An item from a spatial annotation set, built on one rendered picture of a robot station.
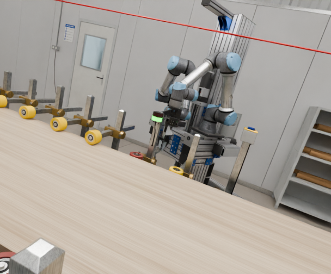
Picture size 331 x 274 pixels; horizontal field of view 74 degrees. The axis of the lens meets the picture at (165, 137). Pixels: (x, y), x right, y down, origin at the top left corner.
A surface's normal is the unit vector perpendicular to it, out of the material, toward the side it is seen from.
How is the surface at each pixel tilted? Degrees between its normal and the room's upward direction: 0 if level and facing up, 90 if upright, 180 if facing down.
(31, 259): 45
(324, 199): 90
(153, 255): 0
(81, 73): 90
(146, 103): 90
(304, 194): 90
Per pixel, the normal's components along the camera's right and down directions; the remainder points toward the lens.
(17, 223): 0.25, -0.94
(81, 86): -0.35, 0.14
